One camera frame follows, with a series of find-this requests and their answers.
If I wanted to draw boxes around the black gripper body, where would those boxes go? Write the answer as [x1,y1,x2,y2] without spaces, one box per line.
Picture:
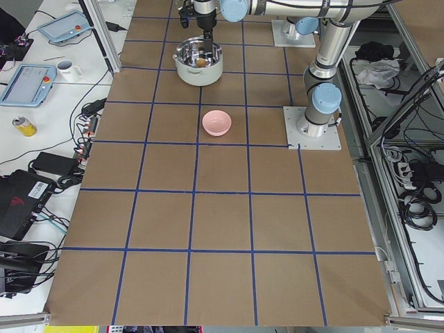
[178,0,216,30]

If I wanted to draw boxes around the pale green electric pot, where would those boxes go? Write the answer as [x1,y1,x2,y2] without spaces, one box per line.
[173,35,223,87]

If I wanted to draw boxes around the pink bowl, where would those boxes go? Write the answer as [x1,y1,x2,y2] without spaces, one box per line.
[202,110,232,137]

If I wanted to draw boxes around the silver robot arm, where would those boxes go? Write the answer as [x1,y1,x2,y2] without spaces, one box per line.
[282,17,318,40]
[178,1,386,137]

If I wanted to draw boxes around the upper teach pendant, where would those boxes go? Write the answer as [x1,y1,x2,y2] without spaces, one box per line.
[37,10,91,43]

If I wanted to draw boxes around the teach pendant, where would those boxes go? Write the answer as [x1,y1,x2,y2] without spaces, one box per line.
[37,10,91,43]
[1,64,57,108]

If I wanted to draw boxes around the white mug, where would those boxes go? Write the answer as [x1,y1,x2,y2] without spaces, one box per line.
[56,60,83,83]

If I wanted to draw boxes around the black cloth bundle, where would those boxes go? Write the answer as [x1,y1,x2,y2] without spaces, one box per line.
[355,42,394,62]

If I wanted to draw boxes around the power strip with plugs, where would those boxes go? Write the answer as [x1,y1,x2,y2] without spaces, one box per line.
[74,115,100,162]

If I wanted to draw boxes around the white crumpled cloth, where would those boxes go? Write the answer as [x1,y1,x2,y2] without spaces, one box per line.
[357,60,400,89]

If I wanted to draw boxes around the lower teach pendant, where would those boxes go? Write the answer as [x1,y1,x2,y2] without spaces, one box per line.
[1,64,57,108]

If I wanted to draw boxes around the black power adapter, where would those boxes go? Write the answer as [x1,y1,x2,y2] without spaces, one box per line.
[28,152,79,176]

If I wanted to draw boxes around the yellow drink can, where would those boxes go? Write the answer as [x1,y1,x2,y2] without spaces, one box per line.
[12,117,37,137]

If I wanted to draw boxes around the black mini computer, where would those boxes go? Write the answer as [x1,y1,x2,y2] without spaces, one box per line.
[1,169,56,241]

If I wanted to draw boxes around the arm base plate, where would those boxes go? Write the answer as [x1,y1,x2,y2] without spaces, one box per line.
[283,106,342,151]
[271,19,316,49]

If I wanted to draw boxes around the aluminium frame post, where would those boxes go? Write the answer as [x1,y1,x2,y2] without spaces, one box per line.
[78,0,121,76]

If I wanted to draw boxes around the aluminium side frame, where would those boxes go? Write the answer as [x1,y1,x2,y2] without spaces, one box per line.
[340,1,443,323]

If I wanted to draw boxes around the coiled black cables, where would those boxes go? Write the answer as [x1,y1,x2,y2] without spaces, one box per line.
[397,187,440,232]

